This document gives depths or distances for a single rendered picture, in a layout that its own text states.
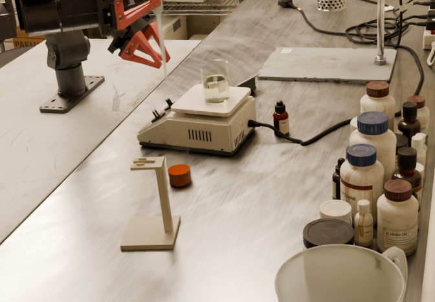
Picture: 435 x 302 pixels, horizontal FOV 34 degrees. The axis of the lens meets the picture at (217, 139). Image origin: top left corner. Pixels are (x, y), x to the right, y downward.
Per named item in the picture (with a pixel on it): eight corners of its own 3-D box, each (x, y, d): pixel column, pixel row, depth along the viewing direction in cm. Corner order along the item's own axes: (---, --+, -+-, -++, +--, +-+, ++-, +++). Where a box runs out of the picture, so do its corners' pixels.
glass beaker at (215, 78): (237, 98, 132) (234, 57, 128) (221, 109, 128) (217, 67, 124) (210, 94, 135) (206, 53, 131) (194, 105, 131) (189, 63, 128)
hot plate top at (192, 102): (168, 112, 130) (167, 107, 130) (196, 87, 140) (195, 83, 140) (228, 117, 126) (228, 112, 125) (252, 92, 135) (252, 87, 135)
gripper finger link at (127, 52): (180, 46, 140) (145, 15, 141) (163, 58, 134) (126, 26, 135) (164, 69, 144) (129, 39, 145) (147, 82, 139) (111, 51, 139)
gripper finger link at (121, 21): (152, -29, 111) (92, -22, 109) (161, -20, 105) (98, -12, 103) (157, 13, 114) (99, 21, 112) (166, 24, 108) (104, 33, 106)
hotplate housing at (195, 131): (136, 147, 136) (131, 109, 133) (167, 119, 147) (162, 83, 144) (244, 160, 128) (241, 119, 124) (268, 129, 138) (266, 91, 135)
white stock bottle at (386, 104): (377, 151, 126) (378, 94, 121) (353, 140, 131) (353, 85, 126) (401, 140, 129) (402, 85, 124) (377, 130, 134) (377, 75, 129)
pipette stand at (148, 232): (120, 249, 106) (106, 174, 100) (131, 220, 113) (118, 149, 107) (173, 248, 105) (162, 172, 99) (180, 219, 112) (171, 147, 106)
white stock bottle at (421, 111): (397, 138, 130) (399, 94, 126) (423, 135, 130) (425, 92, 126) (404, 149, 126) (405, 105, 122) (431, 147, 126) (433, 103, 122)
